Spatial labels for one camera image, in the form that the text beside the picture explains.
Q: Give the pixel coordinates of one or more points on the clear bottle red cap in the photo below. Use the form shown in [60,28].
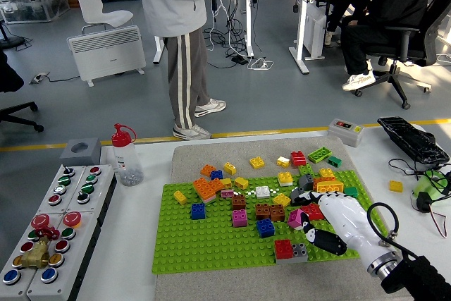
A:
[127,163]

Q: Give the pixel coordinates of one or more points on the grey block with hole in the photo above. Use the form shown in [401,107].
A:
[81,156]

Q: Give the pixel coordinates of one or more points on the brown square toy brick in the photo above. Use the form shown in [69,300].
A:
[262,211]
[277,213]
[239,202]

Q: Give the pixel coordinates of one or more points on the small yellow toy brick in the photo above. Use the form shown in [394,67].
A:
[226,183]

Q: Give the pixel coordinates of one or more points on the orange long toy brick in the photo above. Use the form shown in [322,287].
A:
[322,179]

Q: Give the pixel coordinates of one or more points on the large yellow hollow brick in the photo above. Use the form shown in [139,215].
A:
[329,187]

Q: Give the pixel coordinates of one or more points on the white square toy brick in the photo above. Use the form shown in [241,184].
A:
[262,192]

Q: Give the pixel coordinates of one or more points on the lime green plastic part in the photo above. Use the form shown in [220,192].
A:
[421,186]

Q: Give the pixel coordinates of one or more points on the white computer tower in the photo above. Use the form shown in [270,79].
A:
[315,29]

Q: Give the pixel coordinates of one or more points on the small black motor block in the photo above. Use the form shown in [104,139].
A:
[424,202]

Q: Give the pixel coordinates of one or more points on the black round stand base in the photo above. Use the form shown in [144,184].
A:
[10,41]

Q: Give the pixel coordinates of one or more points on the green studded baseplate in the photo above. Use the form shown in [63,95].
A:
[218,244]

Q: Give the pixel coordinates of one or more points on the blue square toy brick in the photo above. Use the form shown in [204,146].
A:
[198,211]
[265,228]

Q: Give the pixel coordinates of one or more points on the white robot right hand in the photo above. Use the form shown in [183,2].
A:
[345,220]

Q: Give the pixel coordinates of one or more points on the person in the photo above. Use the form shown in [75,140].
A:
[176,5]
[394,8]

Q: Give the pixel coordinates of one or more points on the grey eight-stud toy brick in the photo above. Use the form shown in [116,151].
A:
[300,251]

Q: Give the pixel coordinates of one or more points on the small blue toy brick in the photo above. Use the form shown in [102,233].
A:
[216,175]

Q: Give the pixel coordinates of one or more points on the white panel heater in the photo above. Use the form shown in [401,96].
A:
[105,50]

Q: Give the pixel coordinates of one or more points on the small yellow white brick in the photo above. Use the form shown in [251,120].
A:
[283,162]

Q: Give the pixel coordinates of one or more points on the white plastic chair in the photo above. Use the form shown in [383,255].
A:
[95,8]

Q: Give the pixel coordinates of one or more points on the pink flat toy brick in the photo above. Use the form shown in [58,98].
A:
[227,194]

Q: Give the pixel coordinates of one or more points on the black keyboard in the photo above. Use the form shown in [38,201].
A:
[412,140]

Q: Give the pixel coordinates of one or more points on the clear plastic crate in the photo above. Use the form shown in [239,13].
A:
[35,1]

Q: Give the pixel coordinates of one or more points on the large white emergency-stop button box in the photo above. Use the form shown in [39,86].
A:
[81,242]
[19,235]

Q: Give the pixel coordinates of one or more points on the magenta square toy brick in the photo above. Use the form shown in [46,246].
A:
[240,218]

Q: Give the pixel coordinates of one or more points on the orange pink white brick stack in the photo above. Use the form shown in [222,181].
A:
[203,191]

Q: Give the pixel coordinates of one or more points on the black mesh office chair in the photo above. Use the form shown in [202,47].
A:
[437,40]

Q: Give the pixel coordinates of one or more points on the pink and white toy brick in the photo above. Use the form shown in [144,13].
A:
[295,218]

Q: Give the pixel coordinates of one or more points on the yellow square toy brick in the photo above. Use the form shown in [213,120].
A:
[256,163]
[396,186]
[281,200]
[326,172]
[179,197]
[229,168]
[241,183]

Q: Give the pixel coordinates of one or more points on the small white push-button box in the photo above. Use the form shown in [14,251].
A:
[53,188]
[102,183]

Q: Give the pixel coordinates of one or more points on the grey remote control box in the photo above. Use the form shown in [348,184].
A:
[347,133]

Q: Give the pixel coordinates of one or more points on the yellow white brick stack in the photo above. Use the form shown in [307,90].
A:
[284,179]

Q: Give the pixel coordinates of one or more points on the grey floor socket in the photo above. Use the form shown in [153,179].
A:
[39,78]

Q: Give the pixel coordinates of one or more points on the dark green toy brick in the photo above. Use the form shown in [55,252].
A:
[352,191]
[334,162]

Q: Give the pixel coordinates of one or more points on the lime green long brick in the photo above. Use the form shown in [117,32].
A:
[320,155]

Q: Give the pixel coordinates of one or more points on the orange square toy brick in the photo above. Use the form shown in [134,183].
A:
[207,170]
[216,184]

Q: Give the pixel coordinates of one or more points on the red tall toy brick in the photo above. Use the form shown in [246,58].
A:
[298,158]

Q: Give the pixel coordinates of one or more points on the lime green square brick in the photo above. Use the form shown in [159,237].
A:
[306,169]

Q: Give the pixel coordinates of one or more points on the grey curved toy brick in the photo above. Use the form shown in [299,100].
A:
[306,182]
[297,191]

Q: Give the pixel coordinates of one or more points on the red square toy brick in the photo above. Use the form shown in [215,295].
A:
[313,212]
[283,249]

